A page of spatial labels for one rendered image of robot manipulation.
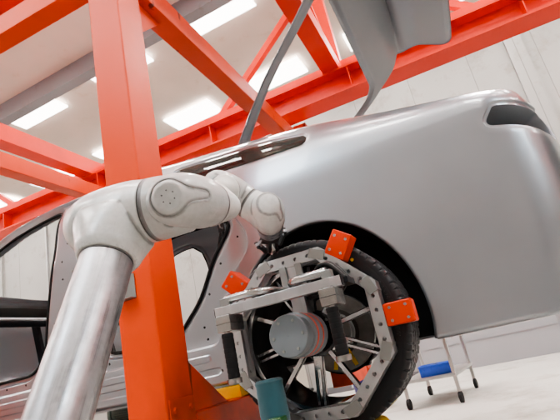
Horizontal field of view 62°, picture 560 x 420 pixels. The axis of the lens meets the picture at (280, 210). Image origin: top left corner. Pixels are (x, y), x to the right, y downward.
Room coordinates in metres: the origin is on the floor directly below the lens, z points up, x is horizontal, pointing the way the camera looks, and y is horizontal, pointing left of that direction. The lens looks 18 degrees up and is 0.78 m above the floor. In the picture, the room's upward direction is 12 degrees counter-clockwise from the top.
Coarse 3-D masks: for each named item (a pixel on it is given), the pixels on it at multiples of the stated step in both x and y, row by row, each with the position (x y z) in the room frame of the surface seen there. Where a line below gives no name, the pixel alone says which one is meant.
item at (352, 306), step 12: (348, 300) 1.99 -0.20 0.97; (348, 312) 2.00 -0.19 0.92; (348, 324) 1.96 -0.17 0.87; (360, 324) 1.99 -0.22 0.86; (372, 324) 1.97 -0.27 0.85; (360, 336) 1.99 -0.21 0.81; (372, 336) 1.97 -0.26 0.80; (372, 348) 1.98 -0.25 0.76; (312, 360) 2.07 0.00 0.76; (324, 360) 2.05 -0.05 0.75; (348, 360) 2.01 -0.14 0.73; (360, 360) 2.00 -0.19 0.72
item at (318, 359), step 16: (304, 272) 1.78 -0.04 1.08; (272, 304) 1.84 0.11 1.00; (288, 304) 1.69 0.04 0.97; (256, 320) 1.74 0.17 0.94; (272, 320) 1.72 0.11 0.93; (256, 336) 1.76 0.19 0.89; (256, 352) 1.74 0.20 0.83; (272, 352) 1.88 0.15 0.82; (320, 352) 1.71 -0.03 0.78; (256, 368) 1.73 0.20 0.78; (272, 368) 1.82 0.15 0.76; (320, 368) 1.67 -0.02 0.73; (288, 384) 1.71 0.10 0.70; (320, 384) 1.69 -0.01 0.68; (288, 400) 1.70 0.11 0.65; (304, 400) 1.75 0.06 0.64; (320, 400) 1.68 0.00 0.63; (336, 400) 1.78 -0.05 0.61
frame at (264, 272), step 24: (264, 264) 1.60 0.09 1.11; (288, 264) 1.57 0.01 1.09; (240, 336) 1.65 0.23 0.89; (384, 336) 1.49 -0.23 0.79; (240, 360) 1.65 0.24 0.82; (384, 360) 1.49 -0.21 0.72; (240, 384) 1.66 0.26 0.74; (288, 408) 1.62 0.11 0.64; (312, 408) 1.62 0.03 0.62; (336, 408) 1.55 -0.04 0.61; (360, 408) 1.53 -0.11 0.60
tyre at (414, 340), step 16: (320, 240) 1.62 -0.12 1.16; (272, 256) 1.68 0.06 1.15; (352, 256) 1.58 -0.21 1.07; (368, 256) 1.59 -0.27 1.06; (368, 272) 1.57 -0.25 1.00; (384, 272) 1.56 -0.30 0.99; (384, 288) 1.55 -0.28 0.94; (400, 288) 1.62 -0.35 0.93; (400, 336) 1.55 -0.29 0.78; (416, 336) 1.65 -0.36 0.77; (400, 352) 1.56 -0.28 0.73; (416, 352) 1.68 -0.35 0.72; (400, 368) 1.56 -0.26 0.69; (384, 384) 1.58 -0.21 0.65; (400, 384) 1.57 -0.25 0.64; (256, 400) 1.74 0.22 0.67; (384, 400) 1.59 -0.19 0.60; (368, 416) 1.61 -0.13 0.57
